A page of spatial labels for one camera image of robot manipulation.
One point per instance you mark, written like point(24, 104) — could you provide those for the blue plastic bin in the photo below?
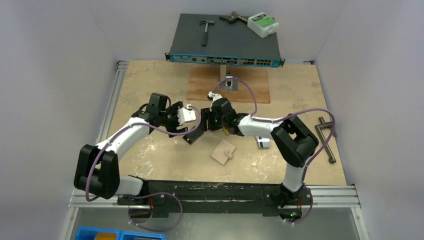
point(96, 233)

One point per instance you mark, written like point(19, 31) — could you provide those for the aluminium frame rail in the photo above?
point(293, 89)

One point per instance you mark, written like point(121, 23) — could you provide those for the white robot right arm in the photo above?
point(294, 140)

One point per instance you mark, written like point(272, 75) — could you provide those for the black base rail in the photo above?
point(267, 199)

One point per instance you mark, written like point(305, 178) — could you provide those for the white green box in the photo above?
point(262, 24)

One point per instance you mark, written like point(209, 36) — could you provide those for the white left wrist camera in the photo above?
point(186, 114)

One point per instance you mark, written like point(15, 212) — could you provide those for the dark pliers tool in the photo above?
point(234, 17)

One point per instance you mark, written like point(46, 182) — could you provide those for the silver credit card stack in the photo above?
point(263, 143)

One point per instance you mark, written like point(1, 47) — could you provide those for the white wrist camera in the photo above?
point(211, 96)
point(186, 114)

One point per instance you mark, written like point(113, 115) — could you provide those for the small hammer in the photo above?
point(204, 38)

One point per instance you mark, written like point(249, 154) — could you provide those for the brown plywood board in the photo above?
point(203, 80)

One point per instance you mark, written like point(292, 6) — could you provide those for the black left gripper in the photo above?
point(174, 110)

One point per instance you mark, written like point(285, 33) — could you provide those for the metal door handle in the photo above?
point(325, 125)

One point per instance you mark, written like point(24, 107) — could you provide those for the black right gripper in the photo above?
point(208, 118)

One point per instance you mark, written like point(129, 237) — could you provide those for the tan leather card holder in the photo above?
point(223, 152)

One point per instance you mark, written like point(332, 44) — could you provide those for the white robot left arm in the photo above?
point(97, 172)

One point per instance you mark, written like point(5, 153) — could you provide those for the blue network switch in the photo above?
point(227, 44)

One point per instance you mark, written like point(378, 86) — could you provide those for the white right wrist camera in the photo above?
point(211, 96)

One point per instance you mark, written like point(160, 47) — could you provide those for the metal stand base bracket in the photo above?
point(227, 82)

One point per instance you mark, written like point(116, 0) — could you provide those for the gold credit card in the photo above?
point(226, 131)

